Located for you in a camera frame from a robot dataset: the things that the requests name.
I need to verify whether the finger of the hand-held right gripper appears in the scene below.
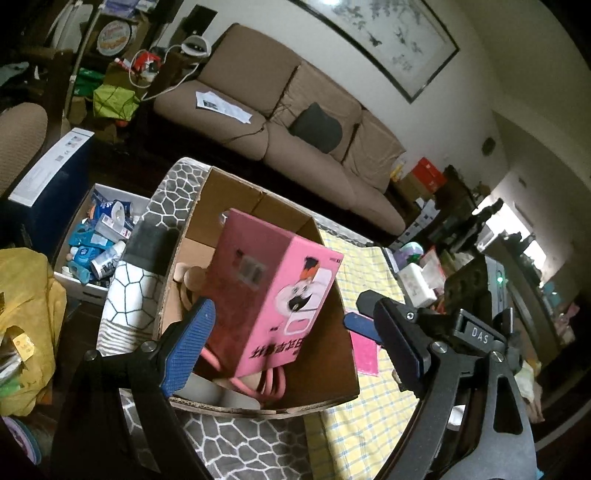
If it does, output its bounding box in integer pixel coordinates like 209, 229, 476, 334
355, 290, 459, 345
344, 312, 385, 344

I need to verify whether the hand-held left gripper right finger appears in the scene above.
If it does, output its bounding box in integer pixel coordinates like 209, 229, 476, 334
373, 296, 539, 480

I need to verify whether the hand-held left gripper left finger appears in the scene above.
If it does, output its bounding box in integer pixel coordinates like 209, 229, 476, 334
51, 298, 218, 480

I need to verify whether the brown cardboard box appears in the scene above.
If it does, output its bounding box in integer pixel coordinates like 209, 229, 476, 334
152, 166, 361, 420

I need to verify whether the pink printed carton box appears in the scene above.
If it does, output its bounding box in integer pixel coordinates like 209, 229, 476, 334
205, 208, 345, 379

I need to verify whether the pink ring with grey grips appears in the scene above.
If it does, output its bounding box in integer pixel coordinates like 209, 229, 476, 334
185, 348, 286, 411

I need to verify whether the pink cloth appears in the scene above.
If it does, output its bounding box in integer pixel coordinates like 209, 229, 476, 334
349, 329, 380, 377

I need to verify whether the beige round object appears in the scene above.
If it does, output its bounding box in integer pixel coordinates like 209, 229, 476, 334
174, 262, 207, 298

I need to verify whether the pale purple container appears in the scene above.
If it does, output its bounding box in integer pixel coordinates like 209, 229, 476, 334
399, 242, 424, 265

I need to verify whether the yellow plaid tablecloth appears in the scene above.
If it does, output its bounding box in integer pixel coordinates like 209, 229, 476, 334
302, 226, 446, 480

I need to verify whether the white storage bin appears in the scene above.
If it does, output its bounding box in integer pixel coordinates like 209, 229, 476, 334
52, 183, 152, 306

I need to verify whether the pile of blue toiletry packets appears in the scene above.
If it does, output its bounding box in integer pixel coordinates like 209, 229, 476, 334
65, 189, 146, 284

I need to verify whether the red box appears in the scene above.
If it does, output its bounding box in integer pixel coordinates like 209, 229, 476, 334
410, 157, 448, 193

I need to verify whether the yellow plastic bag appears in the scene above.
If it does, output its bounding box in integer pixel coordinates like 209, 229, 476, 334
0, 248, 68, 417

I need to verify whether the dark grey cushion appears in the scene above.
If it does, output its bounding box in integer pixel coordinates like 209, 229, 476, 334
289, 102, 344, 154

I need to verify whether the brown sofa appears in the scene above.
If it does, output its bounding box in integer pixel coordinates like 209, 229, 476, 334
151, 23, 408, 237

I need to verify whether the blue white carton box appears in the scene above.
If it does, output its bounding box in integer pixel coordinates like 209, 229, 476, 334
8, 128, 96, 252

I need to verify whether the printed paper sheet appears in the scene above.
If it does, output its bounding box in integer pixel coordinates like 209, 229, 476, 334
194, 90, 254, 125

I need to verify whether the green bag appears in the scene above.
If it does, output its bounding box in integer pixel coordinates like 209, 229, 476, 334
93, 84, 140, 121

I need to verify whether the framed ink painting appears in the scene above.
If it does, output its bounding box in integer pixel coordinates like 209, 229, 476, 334
290, 0, 461, 103

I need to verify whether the brown chair cushion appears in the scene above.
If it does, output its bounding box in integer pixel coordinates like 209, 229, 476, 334
0, 102, 49, 195

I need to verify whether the white round device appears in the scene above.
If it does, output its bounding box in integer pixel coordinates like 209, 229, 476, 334
181, 37, 214, 58

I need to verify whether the round printed tin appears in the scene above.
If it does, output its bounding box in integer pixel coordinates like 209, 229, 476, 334
96, 20, 136, 57

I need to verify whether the black cable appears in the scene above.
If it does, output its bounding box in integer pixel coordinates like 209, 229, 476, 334
221, 69, 303, 145

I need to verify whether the white cable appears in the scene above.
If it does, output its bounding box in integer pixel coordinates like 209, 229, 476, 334
128, 42, 205, 101

